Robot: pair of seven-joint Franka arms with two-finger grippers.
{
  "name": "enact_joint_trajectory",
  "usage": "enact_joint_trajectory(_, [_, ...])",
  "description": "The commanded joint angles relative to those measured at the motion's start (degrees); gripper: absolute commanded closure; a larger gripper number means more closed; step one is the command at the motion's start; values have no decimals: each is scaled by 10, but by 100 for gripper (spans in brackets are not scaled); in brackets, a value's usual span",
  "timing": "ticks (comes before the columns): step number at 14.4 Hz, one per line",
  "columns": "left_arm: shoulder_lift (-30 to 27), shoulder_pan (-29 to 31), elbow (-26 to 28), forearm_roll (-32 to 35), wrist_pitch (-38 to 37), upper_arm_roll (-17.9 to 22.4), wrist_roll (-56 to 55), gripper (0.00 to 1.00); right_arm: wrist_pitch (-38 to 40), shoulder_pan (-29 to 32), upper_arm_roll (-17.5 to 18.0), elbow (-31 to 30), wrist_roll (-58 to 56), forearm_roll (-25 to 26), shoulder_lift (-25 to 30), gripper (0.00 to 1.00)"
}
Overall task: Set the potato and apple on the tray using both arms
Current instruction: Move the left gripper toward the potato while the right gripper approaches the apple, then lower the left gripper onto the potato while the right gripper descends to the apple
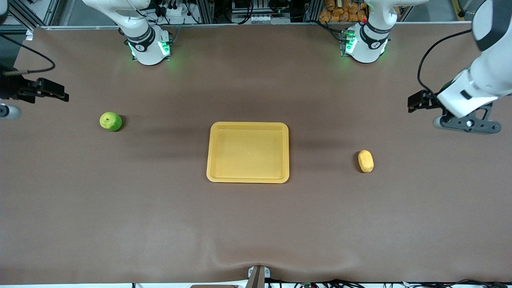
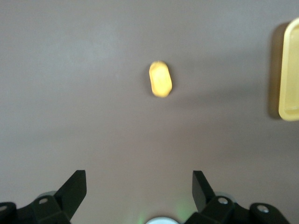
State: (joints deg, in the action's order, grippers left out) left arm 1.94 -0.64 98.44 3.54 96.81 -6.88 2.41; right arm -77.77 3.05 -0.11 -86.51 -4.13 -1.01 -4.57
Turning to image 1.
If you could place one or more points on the green apple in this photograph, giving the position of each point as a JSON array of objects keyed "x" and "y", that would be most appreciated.
[{"x": 110, "y": 121}]

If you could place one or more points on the metal table edge bracket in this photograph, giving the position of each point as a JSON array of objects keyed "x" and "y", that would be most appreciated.
[{"x": 258, "y": 278}]

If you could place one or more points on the aluminium table edge rail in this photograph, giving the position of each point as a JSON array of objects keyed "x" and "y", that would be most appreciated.
[{"x": 240, "y": 24}]

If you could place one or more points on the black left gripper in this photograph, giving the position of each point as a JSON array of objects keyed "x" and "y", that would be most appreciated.
[{"x": 428, "y": 102}]

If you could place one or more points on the yellow plastic tray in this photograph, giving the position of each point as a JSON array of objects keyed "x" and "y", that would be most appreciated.
[{"x": 248, "y": 156}]

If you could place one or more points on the white terminal block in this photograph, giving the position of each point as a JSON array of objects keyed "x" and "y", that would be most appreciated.
[{"x": 260, "y": 18}]

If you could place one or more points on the brown table cover mat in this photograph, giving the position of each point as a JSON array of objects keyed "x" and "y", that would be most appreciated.
[{"x": 256, "y": 224}]

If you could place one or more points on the yellow potato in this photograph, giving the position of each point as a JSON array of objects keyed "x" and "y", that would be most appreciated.
[{"x": 366, "y": 161}]

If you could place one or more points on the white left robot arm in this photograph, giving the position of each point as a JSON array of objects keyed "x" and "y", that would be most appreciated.
[{"x": 368, "y": 44}]

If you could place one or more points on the aluminium frame extrusion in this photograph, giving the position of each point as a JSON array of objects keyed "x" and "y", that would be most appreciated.
[{"x": 52, "y": 12}]

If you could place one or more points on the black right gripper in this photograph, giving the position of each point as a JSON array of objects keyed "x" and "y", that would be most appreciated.
[{"x": 12, "y": 88}]

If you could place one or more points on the black left camera mount bracket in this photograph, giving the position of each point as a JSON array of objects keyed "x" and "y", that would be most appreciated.
[{"x": 480, "y": 127}]

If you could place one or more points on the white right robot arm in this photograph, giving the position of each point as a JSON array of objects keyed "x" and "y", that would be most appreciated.
[{"x": 146, "y": 48}]

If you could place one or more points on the white power strip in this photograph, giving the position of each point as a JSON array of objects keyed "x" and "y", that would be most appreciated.
[{"x": 176, "y": 12}]

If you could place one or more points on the orange snack bag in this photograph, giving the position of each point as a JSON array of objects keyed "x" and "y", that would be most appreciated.
[{"x": 340, "y": 14}]

